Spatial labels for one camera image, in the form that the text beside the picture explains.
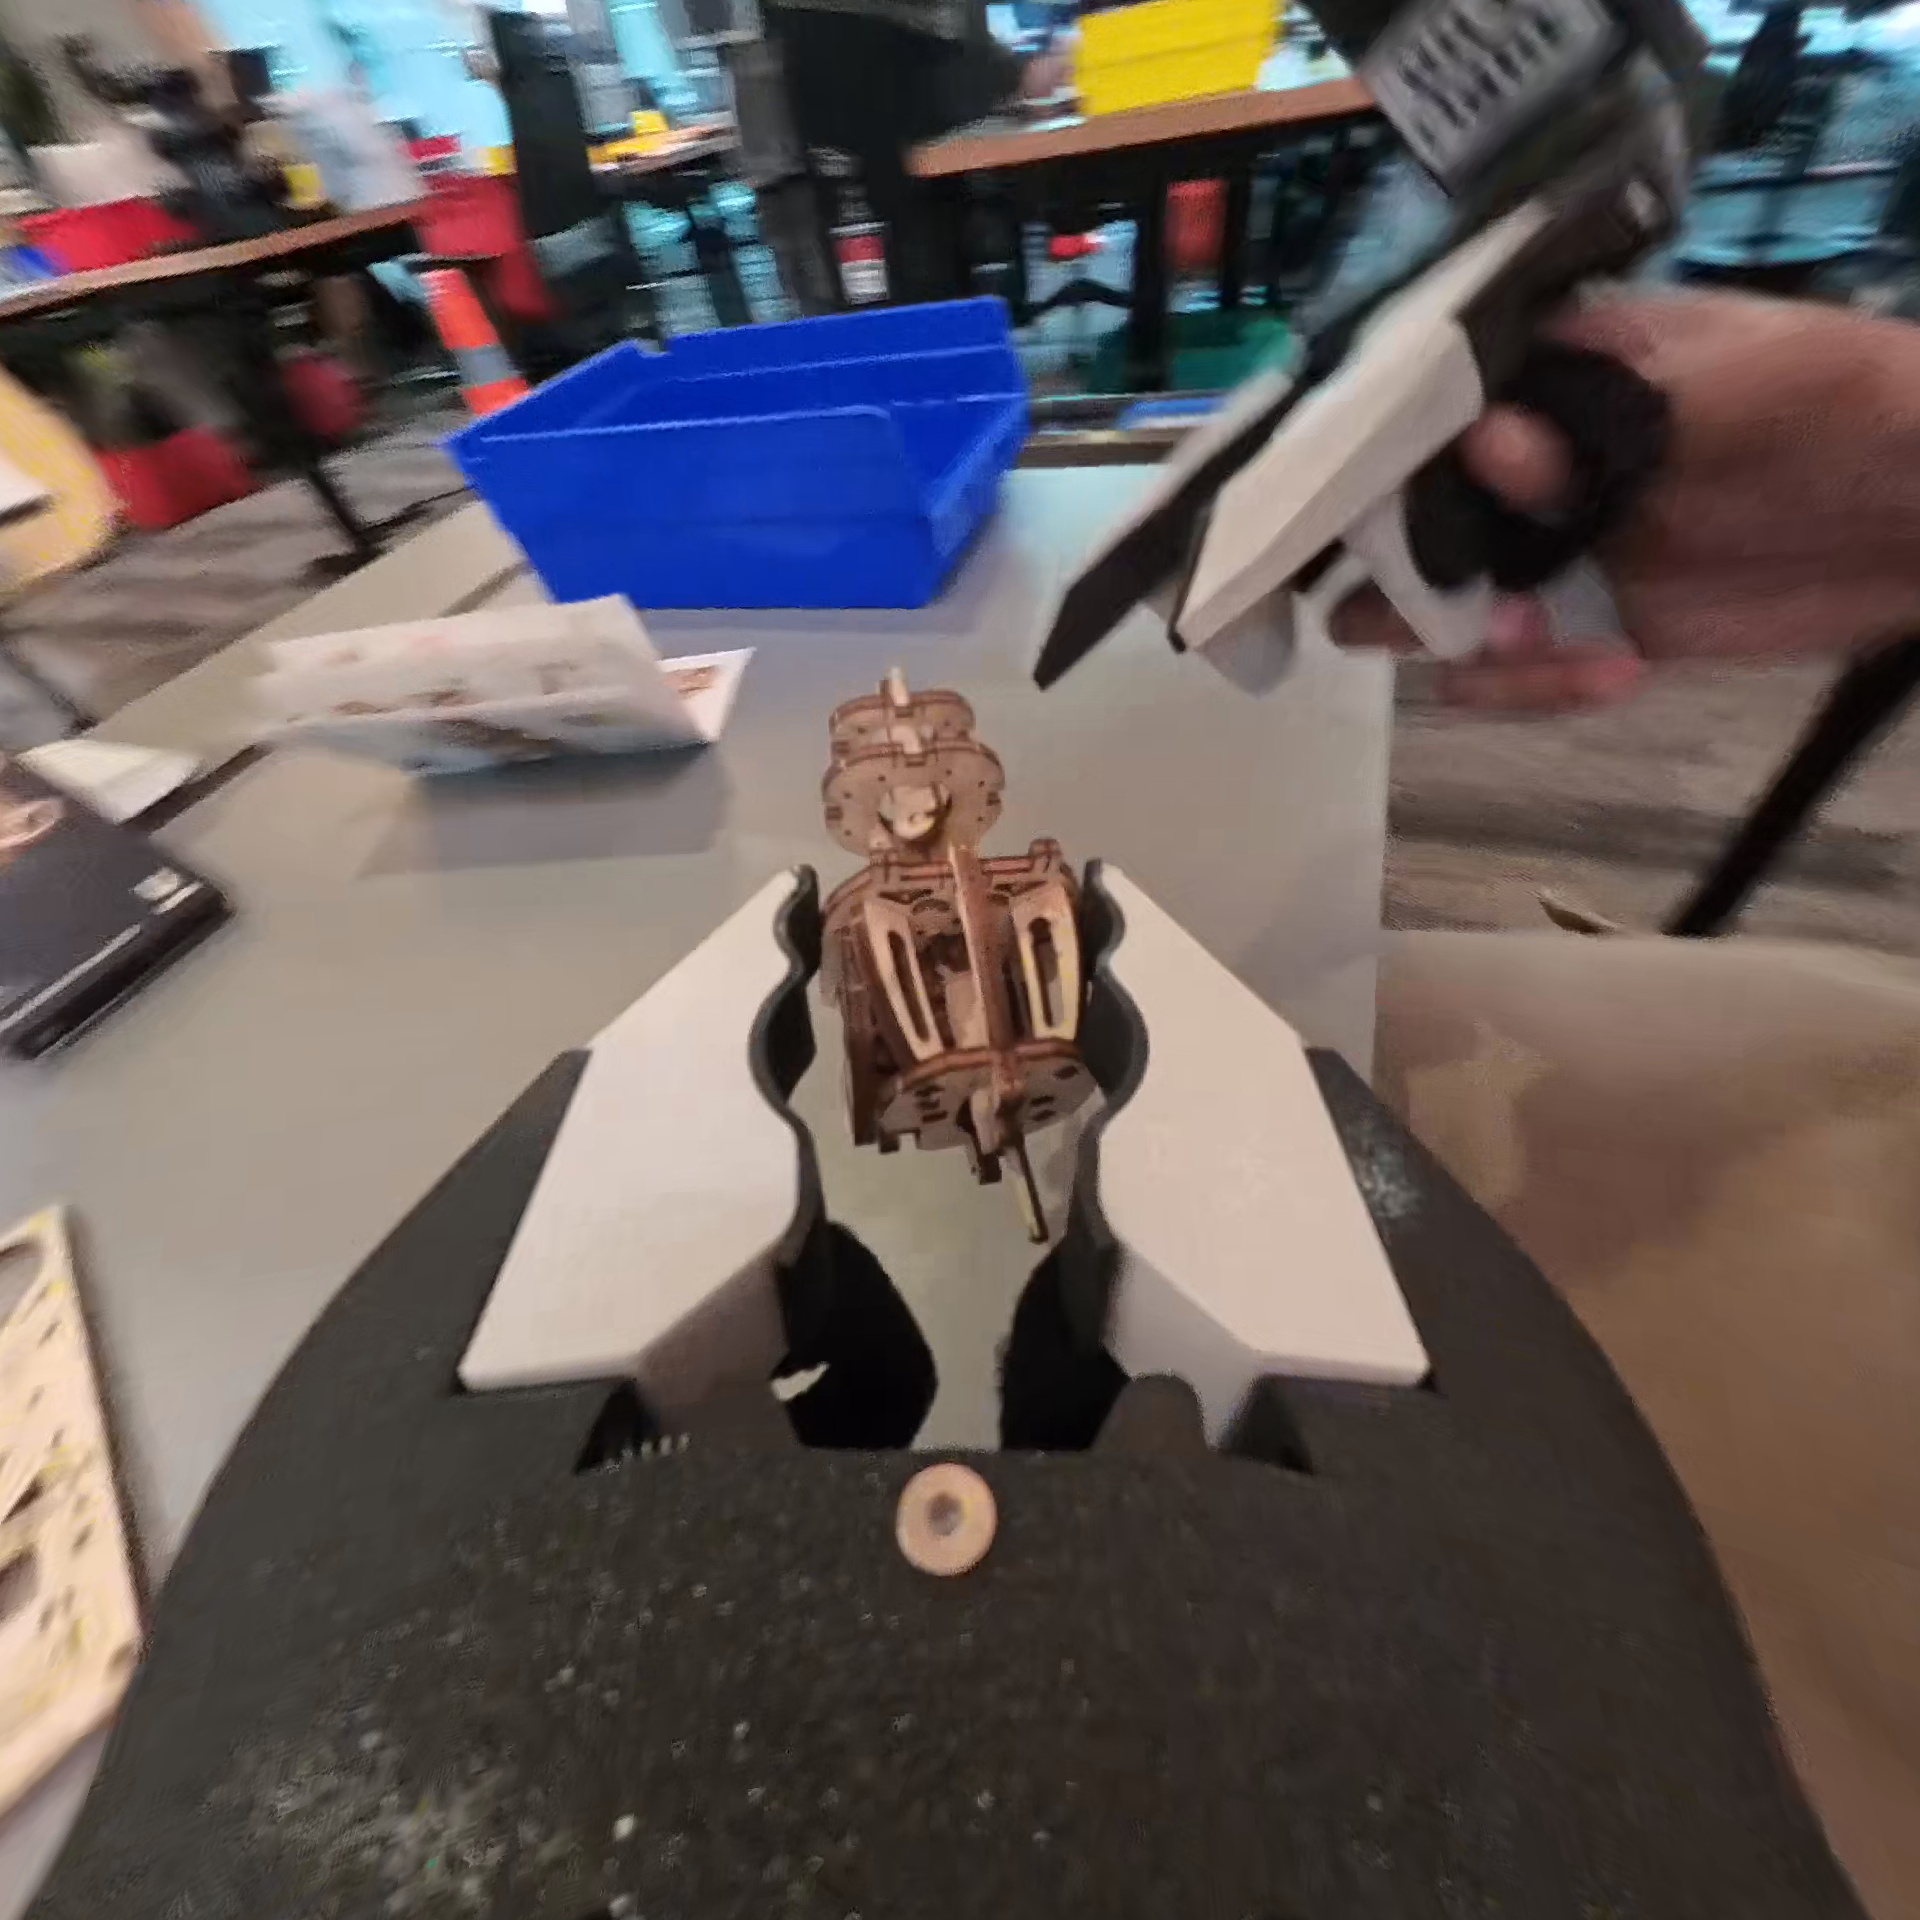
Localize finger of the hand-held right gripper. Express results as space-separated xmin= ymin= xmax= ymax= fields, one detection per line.
xmin=1031 ymin=202 xmax=1554 ymax=692
xmin=1166 ymin=306 xmax=1494 ymax=694

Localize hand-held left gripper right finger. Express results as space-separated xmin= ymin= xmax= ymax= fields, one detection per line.
xmin=1083 ymin=857 xmax=1433 ymax=1444

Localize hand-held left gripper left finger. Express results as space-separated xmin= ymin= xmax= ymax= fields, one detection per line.
xmin=457 ymin=866 xmax=830 ymax=1394

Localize wooden model assembly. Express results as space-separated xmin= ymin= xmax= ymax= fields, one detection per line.
xmin=816 ymin=669 xmax=1089 ymax=1243

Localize wooden laser-cut parts sheet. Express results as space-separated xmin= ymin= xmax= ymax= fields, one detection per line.
xmin=0 ymin=1203 xmax=147 ymax=1819

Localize person's right hand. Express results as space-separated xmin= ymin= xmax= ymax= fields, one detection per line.
xmin=1328 ymin=292 xmax=1920 ymax=714

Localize wooden workbench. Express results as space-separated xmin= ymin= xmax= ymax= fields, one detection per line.
xmin=906 ymin=75 xmax=1389 ymax=394
xmin=0 ymin=195 xmax=439 ymax=579

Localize yellow storage bin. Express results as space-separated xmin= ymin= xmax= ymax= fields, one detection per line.
xmin=1071 ymin=0 xmax=1292 ymax=118

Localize person's beige pants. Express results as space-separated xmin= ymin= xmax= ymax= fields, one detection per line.
xmin=1376 ymin=900 xmax=1920 ymax=1920

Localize red fire extinguisher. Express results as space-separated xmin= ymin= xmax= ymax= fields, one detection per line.
xmin=829 ymin=182 xmax=897 ymax=312

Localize white instruction booklet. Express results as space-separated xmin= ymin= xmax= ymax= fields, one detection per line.
xmin=251 ymin=592 xmax=755 ymax=778

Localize black tripod leg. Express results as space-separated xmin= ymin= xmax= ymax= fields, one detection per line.
xmin=1661 ymin=636 xmax=1920 ymax=938

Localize blue storage bin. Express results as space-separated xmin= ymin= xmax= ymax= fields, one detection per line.
xmin=445 ymin=294 xmax=1033 ymax=611

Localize black printed box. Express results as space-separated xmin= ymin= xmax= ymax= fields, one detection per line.
xmin=0 ymin=750 xmax=233 ymax=1062

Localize red storage bin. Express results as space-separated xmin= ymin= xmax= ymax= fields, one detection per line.
xmin=93 ymin=423 xmax=260 ymax=536
xmin=14 ymin=199 xmax=199 ymax=274

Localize orange traffic cone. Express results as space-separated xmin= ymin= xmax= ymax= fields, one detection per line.
xmin=420 ymin=267 xmax=529 ymax=419

